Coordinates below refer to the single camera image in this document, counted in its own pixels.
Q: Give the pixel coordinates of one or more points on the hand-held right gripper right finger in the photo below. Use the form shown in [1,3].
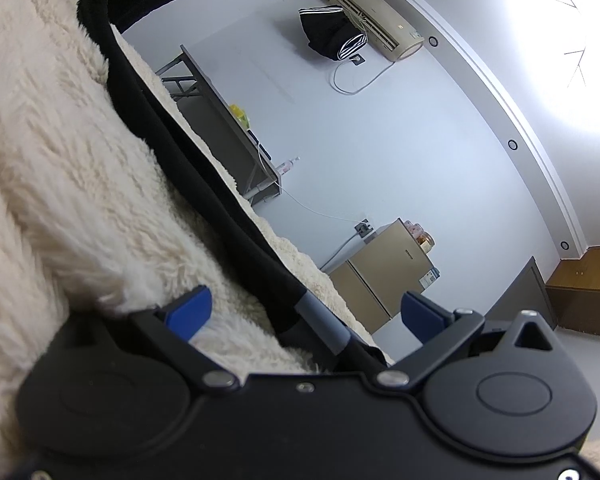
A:
[422,320]

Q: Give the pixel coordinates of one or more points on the wooden cabinet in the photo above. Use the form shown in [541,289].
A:
[590,285]

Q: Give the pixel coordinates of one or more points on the grey folding table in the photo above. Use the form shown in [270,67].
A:
[215,125]

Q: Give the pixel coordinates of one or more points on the cream fluffy blanket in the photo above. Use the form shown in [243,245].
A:
[55,160]

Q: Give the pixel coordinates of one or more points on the amber glass jar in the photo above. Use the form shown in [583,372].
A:
[426,243]

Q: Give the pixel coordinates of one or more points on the grey wall socket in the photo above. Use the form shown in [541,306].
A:
[364,228]

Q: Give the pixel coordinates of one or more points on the air conditioner wall socket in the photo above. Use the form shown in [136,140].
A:
[357,60]

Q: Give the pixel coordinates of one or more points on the grey door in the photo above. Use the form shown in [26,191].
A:
[525,295]

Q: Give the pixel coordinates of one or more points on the pink filled glass jar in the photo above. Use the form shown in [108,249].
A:
[414,229]

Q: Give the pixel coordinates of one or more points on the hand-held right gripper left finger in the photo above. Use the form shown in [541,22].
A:
[190,315]

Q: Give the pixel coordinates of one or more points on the beige wall air conditioner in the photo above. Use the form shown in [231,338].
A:
[380,12]

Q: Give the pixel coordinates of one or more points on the clear pump bottle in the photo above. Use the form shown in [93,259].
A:
[287,165]

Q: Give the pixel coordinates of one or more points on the black white-striped shorts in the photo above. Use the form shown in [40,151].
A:
[325,30]

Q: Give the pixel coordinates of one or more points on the black pants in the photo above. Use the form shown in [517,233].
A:
[180,160]

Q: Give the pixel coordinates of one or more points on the black device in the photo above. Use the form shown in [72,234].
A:
[257,142]

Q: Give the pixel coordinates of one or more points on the bright ceiling lamp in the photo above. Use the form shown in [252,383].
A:
[580,50]

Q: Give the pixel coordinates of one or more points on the yellow container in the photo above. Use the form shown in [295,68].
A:
[239,113]

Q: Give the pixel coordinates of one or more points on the golden brown fridge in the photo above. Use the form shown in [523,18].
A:
[380,270]

